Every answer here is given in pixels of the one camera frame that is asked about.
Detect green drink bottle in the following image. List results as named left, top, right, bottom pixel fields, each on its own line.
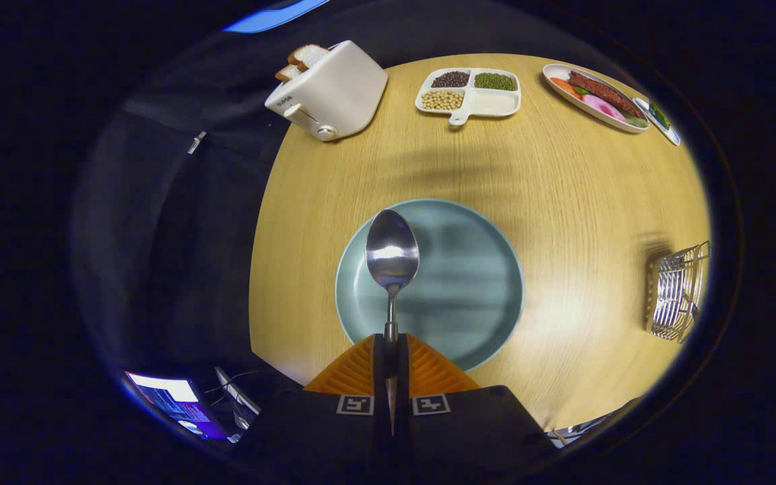
left=647, top=101, right=673, bottom=130

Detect lit computer monitor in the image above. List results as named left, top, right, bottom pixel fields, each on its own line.
left=124, top=370, right=227, bottom=442

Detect yellow soybeans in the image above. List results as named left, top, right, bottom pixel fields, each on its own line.
left=420, top=90, right=465, bottom=112

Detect metal wire basket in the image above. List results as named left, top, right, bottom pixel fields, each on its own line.
left=645, top=240, right=711, bottom=344

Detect brown steak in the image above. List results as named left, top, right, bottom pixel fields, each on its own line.
left=569, top=71, right=645, bottom=120

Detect grey desk device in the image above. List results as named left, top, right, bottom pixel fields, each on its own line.
left=215, top=366, right=262, bottom=432

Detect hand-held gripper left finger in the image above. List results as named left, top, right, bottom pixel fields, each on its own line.
left=240, top=333, right=393, bottom=472

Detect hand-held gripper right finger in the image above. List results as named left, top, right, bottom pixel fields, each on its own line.
left=391, top=333, right=557, bottom=469

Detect white round food plate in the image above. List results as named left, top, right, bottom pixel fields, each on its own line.
left=542, top=63, right=651, bottom=134

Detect silver spoon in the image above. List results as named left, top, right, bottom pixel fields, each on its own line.
left=365, top=209, right=420, bottom=435

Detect large bread slice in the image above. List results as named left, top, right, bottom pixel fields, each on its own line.
left=287, top=44, right=330, bottom=73

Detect pink round ham slice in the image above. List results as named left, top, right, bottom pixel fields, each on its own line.
left=582, top=94, right=628, bottom=123

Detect white divided tray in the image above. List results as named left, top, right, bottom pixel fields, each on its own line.
left=415, top=67, right=522, bottom=127

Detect white toaster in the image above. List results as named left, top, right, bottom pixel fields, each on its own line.
left=264, top=40, right=389, bottom=142

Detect green mung beans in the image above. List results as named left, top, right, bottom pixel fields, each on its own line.
left=474, top=71, right=517, bottom=92

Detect light green plate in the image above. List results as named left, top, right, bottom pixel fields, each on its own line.
left=335, top=198, right=525, bottom=373

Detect white square coaster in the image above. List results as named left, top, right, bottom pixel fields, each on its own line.
left=633, top=96, right=682, bottom=146

